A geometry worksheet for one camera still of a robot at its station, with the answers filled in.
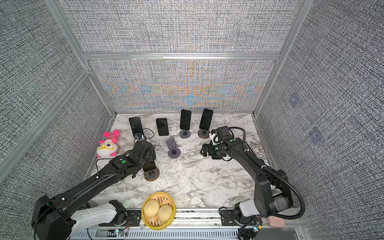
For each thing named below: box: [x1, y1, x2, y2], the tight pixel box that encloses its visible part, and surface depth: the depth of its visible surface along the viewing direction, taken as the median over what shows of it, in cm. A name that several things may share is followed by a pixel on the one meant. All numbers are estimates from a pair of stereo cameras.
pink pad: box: [267, 216, 286, 228], surface depth 71 cm
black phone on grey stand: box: [180, 109, 192, 131], surface depth 102 cm
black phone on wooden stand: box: [199, 108, 214, 131], surface depth 102 cm
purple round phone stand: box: [165, 137, 182, 159], surface depth 97 cm
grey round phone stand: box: [179, 129, 191, 139], surface depth 108 cm
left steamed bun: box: [143, 199, 160, 217], surface depth 73 cm
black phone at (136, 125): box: [129, 116, 144, 137], surface depth 97 cm
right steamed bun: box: [157, 204, 174, 223], surface depth 71 cm
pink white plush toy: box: [96, 129, 120, 159], surface depth 94 cm
